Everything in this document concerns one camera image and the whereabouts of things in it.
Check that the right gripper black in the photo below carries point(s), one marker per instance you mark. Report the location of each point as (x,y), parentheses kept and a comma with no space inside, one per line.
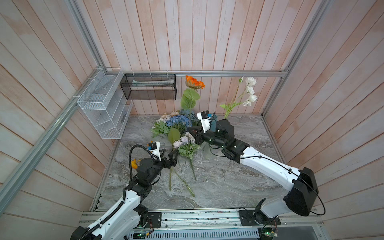
(198,137)

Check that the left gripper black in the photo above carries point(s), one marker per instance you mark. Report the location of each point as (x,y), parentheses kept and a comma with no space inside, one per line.
(168,164)

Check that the pink purple mixed bouquet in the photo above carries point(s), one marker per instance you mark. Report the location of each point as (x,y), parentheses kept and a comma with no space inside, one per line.
(186,150)

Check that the blue hydrangea flower stem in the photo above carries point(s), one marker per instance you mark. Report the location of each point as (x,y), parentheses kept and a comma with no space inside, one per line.
(179,129)

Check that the orange gerbera flower stem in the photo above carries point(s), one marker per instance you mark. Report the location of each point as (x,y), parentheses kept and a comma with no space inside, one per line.
(191,96)

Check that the white ranunculus flower stem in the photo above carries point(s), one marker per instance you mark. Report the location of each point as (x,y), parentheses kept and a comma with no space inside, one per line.
(244,95)

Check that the clear glass vase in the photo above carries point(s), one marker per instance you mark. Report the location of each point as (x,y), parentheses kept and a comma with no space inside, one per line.
(206,152)

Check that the yellow poppy flower stem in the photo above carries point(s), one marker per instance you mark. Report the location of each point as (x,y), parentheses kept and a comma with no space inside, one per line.
(135,164)

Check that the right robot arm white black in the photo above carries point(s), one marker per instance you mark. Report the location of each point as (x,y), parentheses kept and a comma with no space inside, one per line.
(301,185)

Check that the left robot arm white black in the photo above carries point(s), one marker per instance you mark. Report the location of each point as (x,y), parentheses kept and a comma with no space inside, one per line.
(128,212)

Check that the teal ceramic vase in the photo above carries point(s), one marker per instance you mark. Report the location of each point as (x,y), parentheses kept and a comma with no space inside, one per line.
(213,123)

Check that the dusty blue flower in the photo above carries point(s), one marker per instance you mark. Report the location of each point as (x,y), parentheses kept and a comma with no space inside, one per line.
(186,112)

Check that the cream rose greenery bunch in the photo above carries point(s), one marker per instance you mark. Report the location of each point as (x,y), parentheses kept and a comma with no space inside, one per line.
(163,125)

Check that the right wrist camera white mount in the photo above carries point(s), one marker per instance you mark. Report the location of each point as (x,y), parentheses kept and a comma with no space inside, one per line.
(204,118)

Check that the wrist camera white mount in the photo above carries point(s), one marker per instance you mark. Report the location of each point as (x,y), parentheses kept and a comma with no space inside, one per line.
(204,118)
(154,149)

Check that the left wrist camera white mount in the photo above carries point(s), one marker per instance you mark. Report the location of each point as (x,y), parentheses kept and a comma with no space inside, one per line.
(154,149)

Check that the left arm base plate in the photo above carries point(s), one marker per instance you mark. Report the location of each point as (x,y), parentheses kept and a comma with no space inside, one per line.
(151,220)

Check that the black mesh wall basket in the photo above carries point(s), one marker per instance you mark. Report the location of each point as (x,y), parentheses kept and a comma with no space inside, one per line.
(149,87)

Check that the aluminium front rail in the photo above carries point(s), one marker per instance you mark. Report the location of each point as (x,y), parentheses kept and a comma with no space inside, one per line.
(194,219)

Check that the white wire mesh shelf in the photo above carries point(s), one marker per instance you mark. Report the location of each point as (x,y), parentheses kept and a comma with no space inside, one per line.
(104,103)

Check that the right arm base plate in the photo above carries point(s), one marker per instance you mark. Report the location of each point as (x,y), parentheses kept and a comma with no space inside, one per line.
(249,217)

